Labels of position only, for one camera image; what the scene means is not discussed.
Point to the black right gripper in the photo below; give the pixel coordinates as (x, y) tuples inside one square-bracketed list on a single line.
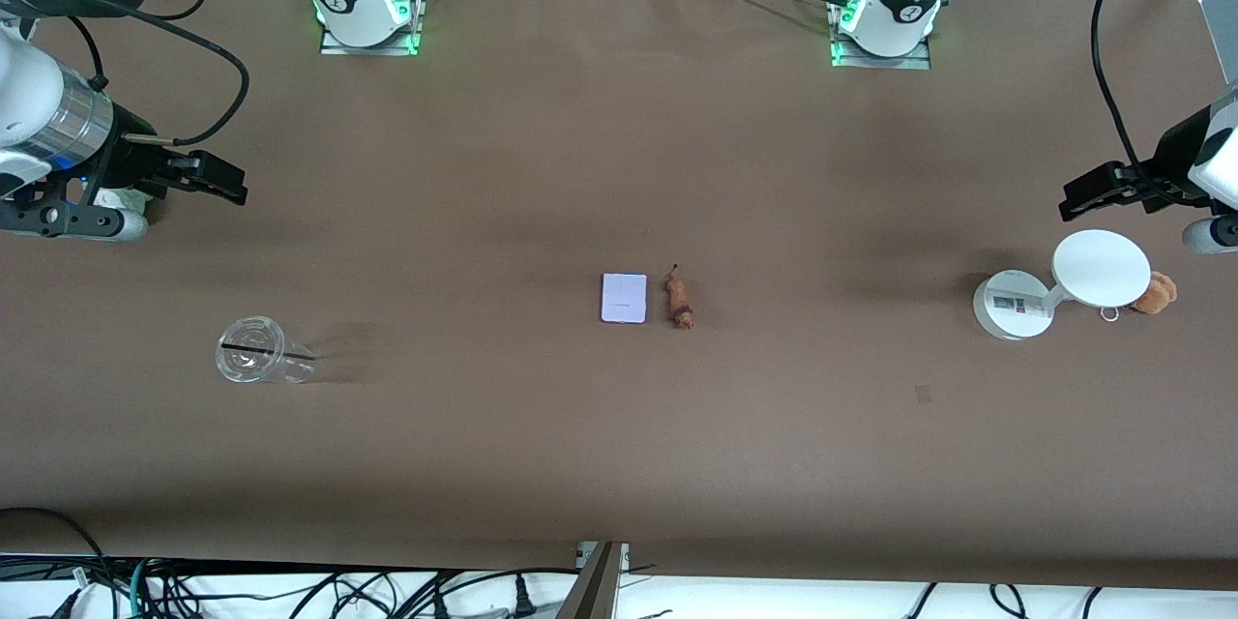
[(129, 161)]

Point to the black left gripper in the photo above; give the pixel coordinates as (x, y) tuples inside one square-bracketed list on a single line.
[(1173, 159)]

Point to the brown lion statue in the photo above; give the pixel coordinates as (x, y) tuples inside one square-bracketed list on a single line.
[(679, 300)]

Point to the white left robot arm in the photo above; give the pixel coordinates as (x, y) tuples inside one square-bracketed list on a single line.
[(904, 0)]

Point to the white round stand lamp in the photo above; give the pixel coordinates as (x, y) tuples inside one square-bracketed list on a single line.
[(1098, 268)]

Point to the grey green plush toy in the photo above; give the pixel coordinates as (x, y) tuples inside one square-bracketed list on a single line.
[(124, 199)]

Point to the black straw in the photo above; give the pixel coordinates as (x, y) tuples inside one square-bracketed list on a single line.
[(247, 346)]

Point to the clear plastic cup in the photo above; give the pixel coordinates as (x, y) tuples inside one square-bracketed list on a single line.
[(253, 351)]

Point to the black power plug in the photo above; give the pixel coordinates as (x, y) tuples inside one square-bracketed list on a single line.
[(523, 600)]

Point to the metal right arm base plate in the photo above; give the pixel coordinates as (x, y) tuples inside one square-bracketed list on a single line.
[(372, 48)]

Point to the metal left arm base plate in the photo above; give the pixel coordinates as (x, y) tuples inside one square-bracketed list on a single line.
[(885, 61)]

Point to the aluminium profile post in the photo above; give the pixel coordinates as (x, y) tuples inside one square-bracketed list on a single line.
[(600, 585)]

